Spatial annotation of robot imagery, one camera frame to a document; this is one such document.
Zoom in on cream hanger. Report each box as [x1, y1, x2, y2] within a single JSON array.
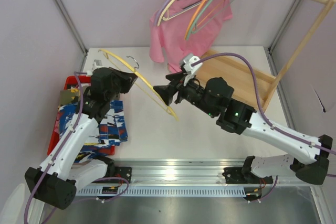
[[98, 48, 179, 121], [151, 0, 232, 29]]

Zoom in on green yellow camouflage trousers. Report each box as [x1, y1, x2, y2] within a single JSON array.
[[59, 88, 80, 106]]

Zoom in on blue red white shorts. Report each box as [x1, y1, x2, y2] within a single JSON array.
[[58, 100, 128, 163]]

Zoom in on mint green hanger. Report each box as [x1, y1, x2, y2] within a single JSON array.
[[188, 0, 235, 40]]

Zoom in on orange hanger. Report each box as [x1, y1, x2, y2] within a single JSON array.
[[185, 0, 236, 41]]

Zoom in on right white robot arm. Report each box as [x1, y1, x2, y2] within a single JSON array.
[[153, 72, 332, 185]]

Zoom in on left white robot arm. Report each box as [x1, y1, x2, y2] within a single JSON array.
[[25, 67, 138, 210]]

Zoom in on pink t-shirt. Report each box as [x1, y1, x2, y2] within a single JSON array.
[[149, 9, 233, 73]]

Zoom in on wooden clothes rack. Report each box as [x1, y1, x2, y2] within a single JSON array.
[[196, 0, 335, 111]]

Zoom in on red plastic bin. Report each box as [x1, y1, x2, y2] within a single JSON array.
[[47, 75, 115, 155]]

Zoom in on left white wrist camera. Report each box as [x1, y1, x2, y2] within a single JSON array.
[[92, 59, 103, 71]]

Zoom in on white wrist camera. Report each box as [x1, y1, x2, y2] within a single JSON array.
[[92, 59, 103, 71], [180, 54, 203, 86]]

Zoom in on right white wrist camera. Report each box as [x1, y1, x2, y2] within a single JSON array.
[[180, 54, 203, 86]]

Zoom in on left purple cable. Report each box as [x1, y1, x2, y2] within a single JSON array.
[[23, 71, 130, 224]]

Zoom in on aluminium mounting rail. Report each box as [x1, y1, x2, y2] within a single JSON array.
[[36, 158, 323, 188]]

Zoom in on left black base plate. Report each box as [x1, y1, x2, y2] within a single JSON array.
[[113, 166, 132, 183]]

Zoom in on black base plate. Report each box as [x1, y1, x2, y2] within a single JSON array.
[[113, 166, 132, 183], [222, 167, 274, 184]]

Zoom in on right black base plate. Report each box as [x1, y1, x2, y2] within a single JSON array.
[[222, 167, 274, 184]]

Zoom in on white slotted cable duct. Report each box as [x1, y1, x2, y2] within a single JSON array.
[[76, 186, 246, 197]]

